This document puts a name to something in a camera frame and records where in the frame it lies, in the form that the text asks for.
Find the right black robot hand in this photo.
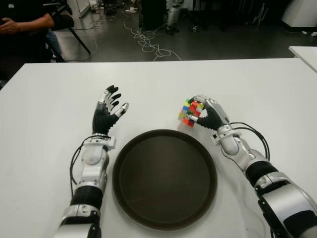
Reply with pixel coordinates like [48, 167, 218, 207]
[185, 94, 232, 131]

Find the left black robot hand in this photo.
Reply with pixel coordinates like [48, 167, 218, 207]
[92, 85, 130, 136]

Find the multicoloured Rubik's cube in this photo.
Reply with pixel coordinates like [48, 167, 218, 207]
[180, 98, 205, 127]

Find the bystander bare forearm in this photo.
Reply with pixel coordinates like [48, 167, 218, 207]
[0, 17, 54, 33]

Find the dark brown round plate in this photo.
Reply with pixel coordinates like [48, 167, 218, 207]
[111, 129, 218, 230]

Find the black office chair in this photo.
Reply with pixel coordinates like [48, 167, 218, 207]
[44, 0, 92, 62]

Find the white side table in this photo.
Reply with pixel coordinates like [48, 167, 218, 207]
[288, 46, 317, 72]

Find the folded metal stand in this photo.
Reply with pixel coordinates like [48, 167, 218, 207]
[252, 4, 269, 25]

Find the white humanoid robot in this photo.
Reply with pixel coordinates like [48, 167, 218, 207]
[166, 0, 184, 35]

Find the white storage unit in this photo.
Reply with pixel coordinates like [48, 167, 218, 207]
[66, 0, 92, 18]

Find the black cabinet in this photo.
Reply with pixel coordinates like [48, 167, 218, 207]
[141, 0, 169, 29]

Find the white curved cabinet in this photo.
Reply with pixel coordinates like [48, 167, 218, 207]
[281, 0, 317, 27]

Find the person in black t-shirt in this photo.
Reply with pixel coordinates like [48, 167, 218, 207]
[0, 0, 62, 75]

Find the black left arm cable bundle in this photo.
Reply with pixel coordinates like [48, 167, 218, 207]
[69, 145, 84, 185]

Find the black right forearm cable bundle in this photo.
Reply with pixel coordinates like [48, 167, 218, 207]
[231, 121, 270, 159]

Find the tangled white floor cable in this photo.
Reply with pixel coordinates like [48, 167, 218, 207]
[123, 17, 183, 62]

